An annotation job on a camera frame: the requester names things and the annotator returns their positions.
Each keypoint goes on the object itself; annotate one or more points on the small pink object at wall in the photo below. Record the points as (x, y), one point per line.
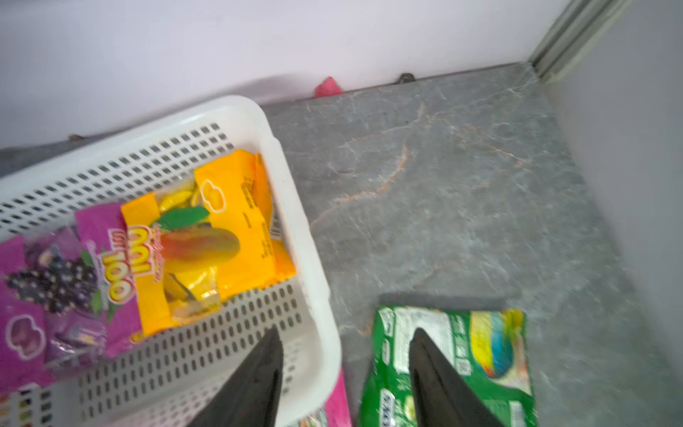
(328, 88)

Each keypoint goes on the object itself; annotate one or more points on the white plastic basket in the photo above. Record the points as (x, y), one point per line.
(166, 379)

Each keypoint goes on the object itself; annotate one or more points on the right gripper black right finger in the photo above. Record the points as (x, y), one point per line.
(441, 397)

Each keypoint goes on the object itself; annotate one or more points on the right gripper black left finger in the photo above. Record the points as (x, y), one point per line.
(250, 397)

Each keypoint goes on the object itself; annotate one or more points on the pink fruit candy bag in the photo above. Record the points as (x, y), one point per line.
(334, 413)

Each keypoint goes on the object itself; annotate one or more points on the purple grape candy bag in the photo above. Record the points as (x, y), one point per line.
(67, 300)

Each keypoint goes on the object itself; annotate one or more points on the yellow orange candy bag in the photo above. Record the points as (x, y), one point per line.
(197, 243)

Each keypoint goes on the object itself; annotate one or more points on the green candy packet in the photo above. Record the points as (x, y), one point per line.
(486, 348)

